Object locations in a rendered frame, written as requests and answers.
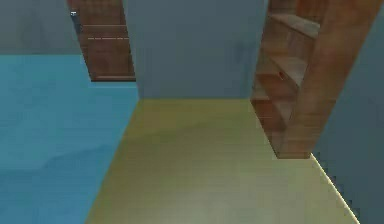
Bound brown wooden door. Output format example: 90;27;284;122
66;0;137;83

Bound brown wooden bookshelf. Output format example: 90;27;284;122
249;0;384;160

